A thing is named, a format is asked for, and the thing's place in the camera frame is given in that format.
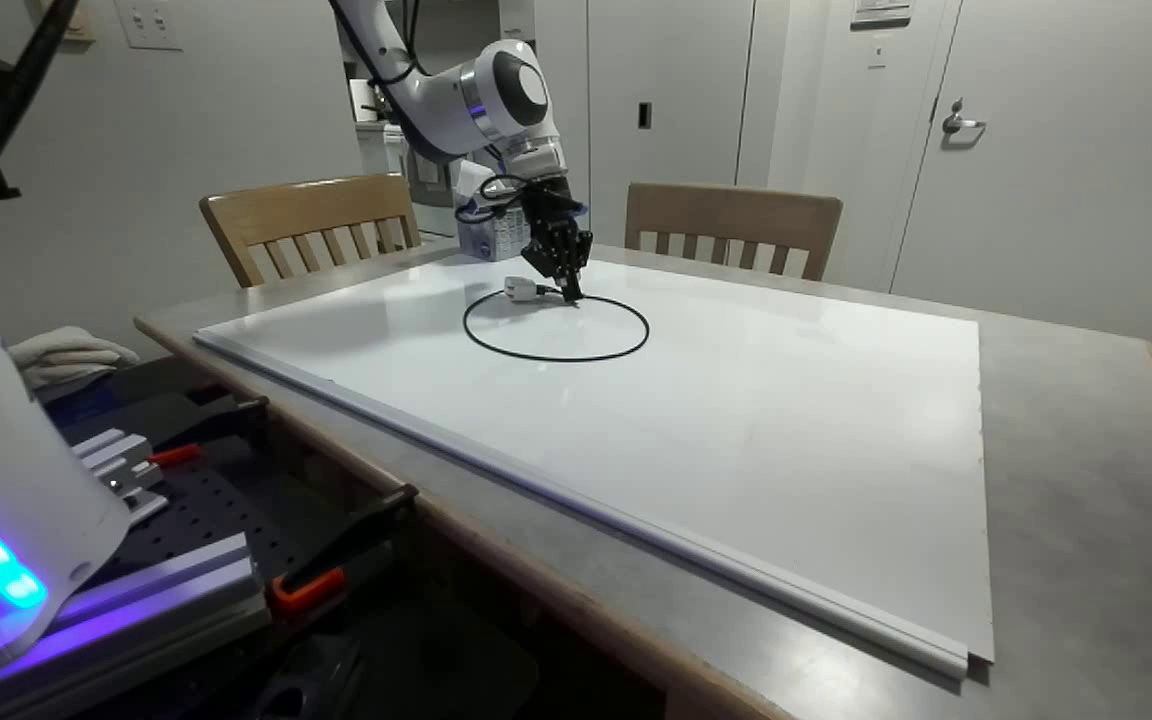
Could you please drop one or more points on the white wall outlet plate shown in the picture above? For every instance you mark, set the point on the white wall outlet plate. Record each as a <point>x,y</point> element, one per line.
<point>151,27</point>

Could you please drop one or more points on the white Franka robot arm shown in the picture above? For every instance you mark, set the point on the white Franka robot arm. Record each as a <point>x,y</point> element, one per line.
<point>469,107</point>

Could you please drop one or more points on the light wooden slat-back chair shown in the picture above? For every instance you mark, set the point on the light wooden slat-back chair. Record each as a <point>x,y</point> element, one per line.
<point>739,208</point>
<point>298,204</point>

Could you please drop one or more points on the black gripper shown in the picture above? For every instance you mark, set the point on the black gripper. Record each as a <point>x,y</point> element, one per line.
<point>553,212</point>

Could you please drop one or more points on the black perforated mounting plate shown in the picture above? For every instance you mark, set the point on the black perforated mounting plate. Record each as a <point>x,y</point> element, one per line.
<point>228,505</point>

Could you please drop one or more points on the aluminium profile rail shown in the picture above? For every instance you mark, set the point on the aluminium profile rail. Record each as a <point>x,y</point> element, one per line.
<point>162,587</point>

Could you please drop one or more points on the large white whiteboard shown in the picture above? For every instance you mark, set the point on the large white whiteboard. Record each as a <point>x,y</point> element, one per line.
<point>739,534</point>

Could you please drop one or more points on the white folded cloth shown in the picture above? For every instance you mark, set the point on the white folded cloth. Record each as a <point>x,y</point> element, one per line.
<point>69,358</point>

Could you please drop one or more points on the clear plastic bottle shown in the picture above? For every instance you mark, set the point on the clear plastic bottle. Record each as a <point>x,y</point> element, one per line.
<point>476,240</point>

